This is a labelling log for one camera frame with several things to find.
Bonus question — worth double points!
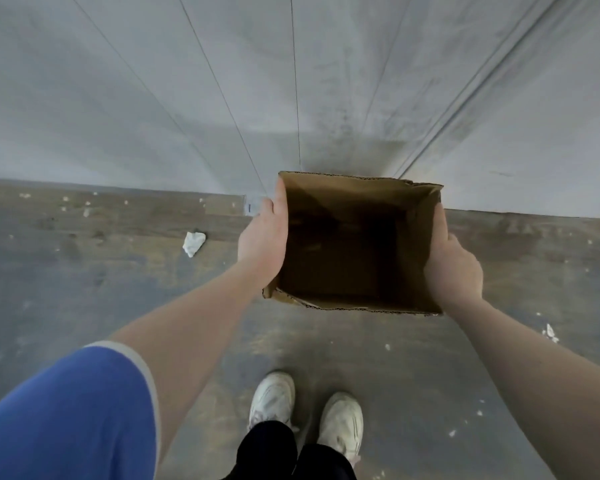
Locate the person's right hand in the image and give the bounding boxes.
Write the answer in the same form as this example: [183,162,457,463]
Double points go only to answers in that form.
[423,202,485,314]

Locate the person's left hand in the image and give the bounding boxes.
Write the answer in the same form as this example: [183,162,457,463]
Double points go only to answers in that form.
[237,177,289,290]

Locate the brown cardboard box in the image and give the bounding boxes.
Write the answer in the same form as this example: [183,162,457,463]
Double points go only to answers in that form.
[261,171,445,316]

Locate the person's right forearm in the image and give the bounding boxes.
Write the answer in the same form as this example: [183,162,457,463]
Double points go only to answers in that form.
[443,296,600,480]

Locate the person's left forearm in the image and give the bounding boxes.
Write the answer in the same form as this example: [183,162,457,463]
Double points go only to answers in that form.
[107,262,280,465]

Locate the crumpled white paper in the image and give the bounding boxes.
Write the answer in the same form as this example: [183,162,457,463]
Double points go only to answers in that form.
[182,231,207,259]

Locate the person's white left shoe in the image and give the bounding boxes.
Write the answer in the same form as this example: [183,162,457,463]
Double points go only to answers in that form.
[248,372,297,434]

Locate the person's white shoe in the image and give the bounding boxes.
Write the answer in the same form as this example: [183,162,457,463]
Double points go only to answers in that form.
[316,392,365,461]
[248,372,297,434]

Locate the person's white right shoe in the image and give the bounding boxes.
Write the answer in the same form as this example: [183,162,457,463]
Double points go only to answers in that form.
[316,392,365,461]

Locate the black trousers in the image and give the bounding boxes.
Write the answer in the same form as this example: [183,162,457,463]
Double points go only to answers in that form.
[222,420,359,480]

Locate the blue shirt sleeve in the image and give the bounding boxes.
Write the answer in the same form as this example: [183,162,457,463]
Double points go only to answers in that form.
[0,341,161,480]

